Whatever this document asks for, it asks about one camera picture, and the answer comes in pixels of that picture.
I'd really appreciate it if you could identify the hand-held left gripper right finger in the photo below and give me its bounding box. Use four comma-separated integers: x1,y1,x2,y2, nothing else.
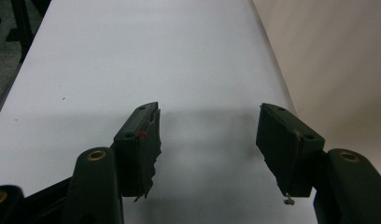
255,103,326,206

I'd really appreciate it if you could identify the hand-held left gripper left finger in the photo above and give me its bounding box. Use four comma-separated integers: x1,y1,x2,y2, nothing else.
112,101,162,203

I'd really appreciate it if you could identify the dark metal stand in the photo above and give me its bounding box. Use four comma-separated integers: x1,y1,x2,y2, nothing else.
0,0,52,64

